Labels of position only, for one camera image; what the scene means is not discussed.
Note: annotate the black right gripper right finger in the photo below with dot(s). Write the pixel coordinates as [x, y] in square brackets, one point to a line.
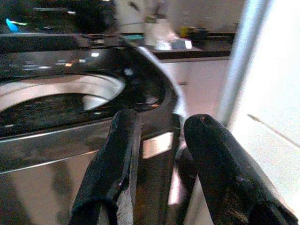
[225, 173]

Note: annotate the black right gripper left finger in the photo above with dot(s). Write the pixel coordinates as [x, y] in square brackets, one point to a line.
[105, 168]

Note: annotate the black top-load washing machine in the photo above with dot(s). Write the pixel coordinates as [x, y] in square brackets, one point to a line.
[70, 98]

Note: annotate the white washing machine drum rim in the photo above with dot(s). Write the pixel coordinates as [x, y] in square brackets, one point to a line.
[70, 87]

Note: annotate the white label sticker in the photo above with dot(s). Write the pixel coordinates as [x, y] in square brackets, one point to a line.
[157, 144]

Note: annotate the white base cabinet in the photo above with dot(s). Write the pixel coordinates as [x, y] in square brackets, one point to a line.
[199, 86]

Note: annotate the dark kitchen countertop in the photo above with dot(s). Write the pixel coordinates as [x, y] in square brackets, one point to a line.
[194, 50]

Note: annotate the yellow container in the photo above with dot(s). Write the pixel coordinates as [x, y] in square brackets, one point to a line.
[185, 32]

